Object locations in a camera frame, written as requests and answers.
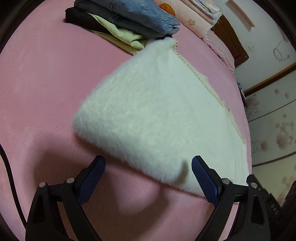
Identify white fluffy cardigan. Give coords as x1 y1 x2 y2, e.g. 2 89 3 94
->
72 38 249 195

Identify dark wooden nightstand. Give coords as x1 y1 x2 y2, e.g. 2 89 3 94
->
237 82 247 107

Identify folded black garment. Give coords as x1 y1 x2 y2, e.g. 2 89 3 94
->
65 7 173 39

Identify folded light green garment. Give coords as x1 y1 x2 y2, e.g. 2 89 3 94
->
88 13 152 55

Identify pink flat pillow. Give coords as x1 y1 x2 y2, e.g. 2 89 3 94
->
202 30 235 74

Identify pink folded quilt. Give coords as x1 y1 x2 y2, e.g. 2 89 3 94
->
154 0 212 38

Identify floral folded blanket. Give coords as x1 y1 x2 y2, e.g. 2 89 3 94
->
190 0 222 21

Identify dark wooden headboard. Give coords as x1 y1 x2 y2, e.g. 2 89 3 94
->
211 15 249 67

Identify pink wall shelf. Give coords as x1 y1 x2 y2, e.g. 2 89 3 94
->
228 0 255 27

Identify floral wardrobe doors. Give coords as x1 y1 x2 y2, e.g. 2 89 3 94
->
245 65 295 205

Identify folded blue jeans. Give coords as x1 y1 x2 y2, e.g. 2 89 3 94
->
74 0 180 39

